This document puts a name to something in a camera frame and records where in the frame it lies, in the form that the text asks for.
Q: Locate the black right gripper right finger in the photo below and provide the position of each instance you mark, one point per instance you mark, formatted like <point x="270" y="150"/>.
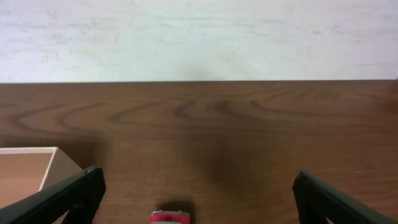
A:
<point x="319" y="203"/>

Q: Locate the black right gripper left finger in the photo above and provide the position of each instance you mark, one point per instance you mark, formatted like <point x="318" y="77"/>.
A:
<point x="77" y="198"/>

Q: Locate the white cardboard box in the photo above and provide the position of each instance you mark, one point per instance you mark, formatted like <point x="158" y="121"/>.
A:
<point x="28" y="170"/>

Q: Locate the red grey toy truck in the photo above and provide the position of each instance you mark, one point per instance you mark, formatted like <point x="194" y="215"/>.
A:
<point x="169" y="217"/>

